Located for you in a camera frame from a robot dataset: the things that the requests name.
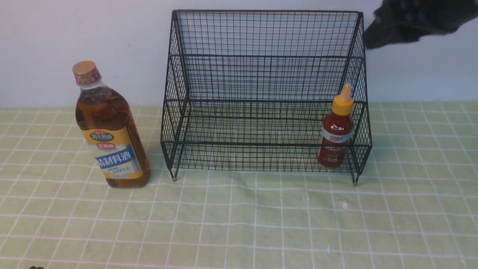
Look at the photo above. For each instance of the black wire mesh rack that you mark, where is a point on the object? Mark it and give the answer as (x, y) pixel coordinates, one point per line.
(247, 90)

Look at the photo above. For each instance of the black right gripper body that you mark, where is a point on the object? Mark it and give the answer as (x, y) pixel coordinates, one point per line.
(406, 21)

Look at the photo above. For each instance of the green checkered tablecloth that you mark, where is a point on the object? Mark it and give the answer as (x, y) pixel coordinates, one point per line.
(415, 205)

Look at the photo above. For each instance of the red sauce bottle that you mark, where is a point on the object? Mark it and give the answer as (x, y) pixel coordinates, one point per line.
(336, 130)

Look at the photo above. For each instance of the cooking wine bottle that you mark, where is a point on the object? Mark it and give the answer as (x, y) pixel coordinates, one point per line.
(106, 122)

